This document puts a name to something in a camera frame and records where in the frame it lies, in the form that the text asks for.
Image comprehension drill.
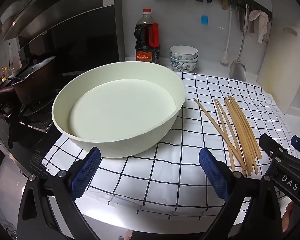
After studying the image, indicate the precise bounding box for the wooden chopstick nine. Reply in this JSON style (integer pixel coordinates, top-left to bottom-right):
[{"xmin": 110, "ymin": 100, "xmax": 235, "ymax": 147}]
[{"xmin": 228, "ymin": 95, "xmax": 262, "ymax": 159}]

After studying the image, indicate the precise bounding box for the wooden chopstick eight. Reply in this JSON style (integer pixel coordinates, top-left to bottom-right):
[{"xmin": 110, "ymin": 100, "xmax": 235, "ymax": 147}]
[{"xmin": 232, "ymin": 104, "xmax": 256, "ymax": 158}]

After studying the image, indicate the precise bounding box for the wooden chopstick seven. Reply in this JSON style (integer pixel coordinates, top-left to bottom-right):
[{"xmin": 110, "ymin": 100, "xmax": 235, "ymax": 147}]
[{"xmin": 225, "ymin": 95, "xmax": 262, "ymax": 171}]

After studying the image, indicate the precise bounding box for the wooden chopstick one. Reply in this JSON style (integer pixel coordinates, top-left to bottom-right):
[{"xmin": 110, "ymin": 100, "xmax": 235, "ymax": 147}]
[{"xmin": 193, "ymin": 98, "xmax": 247, "ymax": 171}]

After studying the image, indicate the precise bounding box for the wooden chopstick four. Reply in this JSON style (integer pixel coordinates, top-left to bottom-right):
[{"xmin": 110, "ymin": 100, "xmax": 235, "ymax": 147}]
[{"xmin": 224, "ymin": 99, "xmax": 253, "ymax": 177}]

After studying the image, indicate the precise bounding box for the wooden chopstick ten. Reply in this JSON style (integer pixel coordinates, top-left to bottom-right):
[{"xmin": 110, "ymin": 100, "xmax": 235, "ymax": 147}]
[{"xmin": 225, "ymin": 100, "xmax": 254, "ymax": 174}]

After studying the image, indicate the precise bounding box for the wooden chopstick six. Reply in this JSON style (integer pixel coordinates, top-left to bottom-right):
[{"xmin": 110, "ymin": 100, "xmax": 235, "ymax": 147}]
[{"xmin": 225, "ymin": 97, "xmax": 259, "ymax": 176}]

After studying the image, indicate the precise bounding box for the wooden chopstick three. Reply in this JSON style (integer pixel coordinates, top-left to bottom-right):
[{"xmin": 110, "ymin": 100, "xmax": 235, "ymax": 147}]
[{"xmin": 214, "ymin": 99, "xmax": 246, "ymax": 175}]

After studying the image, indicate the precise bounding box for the wooden chopstick two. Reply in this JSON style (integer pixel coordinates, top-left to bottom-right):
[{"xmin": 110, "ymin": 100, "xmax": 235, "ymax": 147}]
[{"xmin": 213, "ymin": 99, "xmax": 236, "ymax": 171}]

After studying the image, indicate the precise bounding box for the white black checkered cloth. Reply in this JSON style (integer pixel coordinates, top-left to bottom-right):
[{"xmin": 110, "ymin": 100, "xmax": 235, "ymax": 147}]
[{"xmin": 41, "ymin": 71, "xmax": 299, "ymax": 222}]

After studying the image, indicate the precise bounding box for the white cutting board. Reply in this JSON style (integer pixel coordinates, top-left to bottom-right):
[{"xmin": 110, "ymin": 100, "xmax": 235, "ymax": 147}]
[{"xmin": 256, "ymin": 20, "xmax": 300, "ymax": 114}]

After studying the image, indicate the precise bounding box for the black gas stove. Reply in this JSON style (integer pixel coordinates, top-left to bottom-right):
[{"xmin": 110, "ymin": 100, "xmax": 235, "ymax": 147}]
[{"xmin": 0, "ymin": 87, "xmax": 61, "ymax": 178}]

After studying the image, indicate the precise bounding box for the steel spatula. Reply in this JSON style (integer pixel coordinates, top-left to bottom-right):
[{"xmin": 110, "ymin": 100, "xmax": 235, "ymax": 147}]
[{"xmin": 229, "ymin": 4, "xmax": 249, "ymax": 82}]

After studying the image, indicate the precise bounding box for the large white round basin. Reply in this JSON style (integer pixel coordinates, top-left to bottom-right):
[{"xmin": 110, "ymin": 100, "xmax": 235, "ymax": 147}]
[{"xmin": 52, "ymin": 61, "xmax": 186, "ymax": 158}]

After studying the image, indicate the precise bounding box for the dark cooking pot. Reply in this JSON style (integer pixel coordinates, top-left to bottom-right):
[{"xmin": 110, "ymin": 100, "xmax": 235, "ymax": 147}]
[{"xmin": 0, "ymin": 56, "xmax": 58, "ymax": 106}]

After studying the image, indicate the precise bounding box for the bottom floral ceramic bowl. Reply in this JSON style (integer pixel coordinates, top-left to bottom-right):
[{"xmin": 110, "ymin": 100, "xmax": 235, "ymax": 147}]
[{"xmin": 170, "ymin": 61, "xmax": 197, "ymax": 72}]

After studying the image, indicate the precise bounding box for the floral ceramic bowl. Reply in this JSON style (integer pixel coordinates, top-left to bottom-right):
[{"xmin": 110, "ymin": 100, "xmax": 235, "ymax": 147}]
[
  {"xmin": 169, "ymin": 46, "xmax": 199, "ymax": 60},
  {"xmin": 170, "ymin": 61, "xmax": 197, "ymax": 72},
  {"xmin": 170, "ymin": 56, "xmax": 198, "ymax": 64}
]

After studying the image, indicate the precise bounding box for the middle floral ceramic bowl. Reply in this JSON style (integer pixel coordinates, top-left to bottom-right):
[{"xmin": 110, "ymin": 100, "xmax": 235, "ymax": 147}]
[{"xmin": 170, "ymin": 56, "xmax": 198, "ymax": 64}]

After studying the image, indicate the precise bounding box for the pink hanging rag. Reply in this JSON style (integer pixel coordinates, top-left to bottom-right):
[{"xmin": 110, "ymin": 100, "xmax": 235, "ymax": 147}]
[{"xmin": 248, "ymin": 10, "xmax": 269, "ymax": 43}]

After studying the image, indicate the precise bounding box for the top floral ceramic bowl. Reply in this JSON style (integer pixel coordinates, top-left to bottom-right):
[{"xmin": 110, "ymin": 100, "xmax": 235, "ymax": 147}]
[{"xmin": 169, "ymin": 46, "xmax": 199, "ymax": 60}]

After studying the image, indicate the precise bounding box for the dark soy sauce bottle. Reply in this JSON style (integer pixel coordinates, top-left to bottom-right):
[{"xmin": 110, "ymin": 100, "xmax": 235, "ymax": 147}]
[{"xmin": 134, "ymin": 9, "xmax": 160, "ymax": 63}]

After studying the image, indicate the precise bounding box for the black range hood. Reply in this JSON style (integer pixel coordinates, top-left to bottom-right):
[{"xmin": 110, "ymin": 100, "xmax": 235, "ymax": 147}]
[{"xmin": 0, "ymin": 0, "xmax": 121, "ymax": 47}]

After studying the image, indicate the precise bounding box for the blue wall hook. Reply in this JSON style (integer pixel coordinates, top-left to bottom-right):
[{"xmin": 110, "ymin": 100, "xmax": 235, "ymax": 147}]
[{"xmin": 201, "ymin": 15, "xmax": 209, "ymax": 25}]

